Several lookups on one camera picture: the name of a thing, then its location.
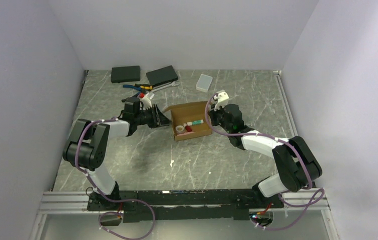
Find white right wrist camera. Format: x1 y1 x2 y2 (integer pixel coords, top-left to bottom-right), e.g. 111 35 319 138
213 90 229 111

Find black flat box left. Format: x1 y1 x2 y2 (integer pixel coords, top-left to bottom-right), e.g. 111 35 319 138
111 65 141 84

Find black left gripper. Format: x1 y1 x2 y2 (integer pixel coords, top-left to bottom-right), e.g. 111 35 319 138
135 104 173 129

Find translucent white plastic container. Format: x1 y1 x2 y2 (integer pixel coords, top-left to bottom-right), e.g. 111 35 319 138
195 74 213 93

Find black flat box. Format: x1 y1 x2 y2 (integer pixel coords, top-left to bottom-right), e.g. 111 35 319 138
111 65 141 84
146 65 178 87

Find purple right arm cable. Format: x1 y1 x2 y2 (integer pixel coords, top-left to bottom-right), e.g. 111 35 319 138
204 92 326 232

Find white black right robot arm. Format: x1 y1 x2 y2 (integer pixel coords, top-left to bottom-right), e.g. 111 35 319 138
205 104 322 208

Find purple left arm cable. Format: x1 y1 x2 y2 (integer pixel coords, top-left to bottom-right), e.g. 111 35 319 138
76 117 156 240

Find blue handled pliers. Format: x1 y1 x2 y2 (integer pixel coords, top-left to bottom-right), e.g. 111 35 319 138
122 84 145 97

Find green white glue stick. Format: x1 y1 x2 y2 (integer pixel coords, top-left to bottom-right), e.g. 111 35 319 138
187 119 204 126

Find brown cardboard paper box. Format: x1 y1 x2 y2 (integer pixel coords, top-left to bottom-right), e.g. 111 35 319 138
163 101 212 142

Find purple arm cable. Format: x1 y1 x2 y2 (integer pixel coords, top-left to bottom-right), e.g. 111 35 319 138
76 117 156 240
204 92 326 232

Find small red bottle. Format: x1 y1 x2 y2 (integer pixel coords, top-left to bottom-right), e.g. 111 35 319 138
185 125 192 132

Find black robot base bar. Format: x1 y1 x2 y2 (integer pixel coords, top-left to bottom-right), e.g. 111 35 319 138
87 188 283 223

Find silver tape roll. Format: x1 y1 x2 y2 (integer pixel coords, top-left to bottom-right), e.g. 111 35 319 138
175 125 185 134

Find black flat box right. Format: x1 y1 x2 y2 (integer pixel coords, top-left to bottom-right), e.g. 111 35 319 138
146 65 178 87

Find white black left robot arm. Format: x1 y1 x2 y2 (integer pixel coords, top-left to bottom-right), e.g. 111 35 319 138
62 96 171 210

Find aluminium frame rail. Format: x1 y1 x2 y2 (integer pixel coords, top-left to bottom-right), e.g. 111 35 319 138
31 188 339 240

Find silver wrench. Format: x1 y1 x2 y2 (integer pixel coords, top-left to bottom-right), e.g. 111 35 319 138
151 80 180 92

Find pink plastic tube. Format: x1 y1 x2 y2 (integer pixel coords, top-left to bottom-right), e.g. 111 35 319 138
176 131 194 136

